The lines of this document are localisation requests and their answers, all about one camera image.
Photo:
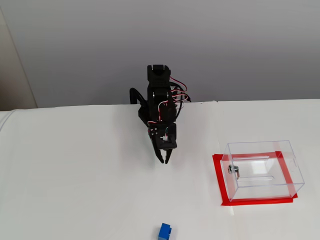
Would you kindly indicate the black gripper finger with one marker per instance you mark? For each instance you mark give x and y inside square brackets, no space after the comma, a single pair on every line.
[161,155]
[168,153]

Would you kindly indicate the blue lego brick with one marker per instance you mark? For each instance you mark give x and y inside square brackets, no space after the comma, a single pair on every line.
[164,231]

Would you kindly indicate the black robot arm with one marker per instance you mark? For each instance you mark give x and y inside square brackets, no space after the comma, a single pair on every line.
[157,82]

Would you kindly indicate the transparent plastic box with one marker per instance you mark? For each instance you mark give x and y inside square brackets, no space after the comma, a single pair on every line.
[262,172]

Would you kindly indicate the black table clamp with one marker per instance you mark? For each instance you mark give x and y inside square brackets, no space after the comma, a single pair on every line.
[132,93]

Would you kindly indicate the silver cam lock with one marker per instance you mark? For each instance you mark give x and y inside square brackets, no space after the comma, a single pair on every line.
[233,170]

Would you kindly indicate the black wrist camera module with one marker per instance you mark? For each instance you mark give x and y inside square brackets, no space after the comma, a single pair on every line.
[170,141]

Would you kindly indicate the red tape frame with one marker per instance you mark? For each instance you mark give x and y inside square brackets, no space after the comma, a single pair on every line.
[250,201]

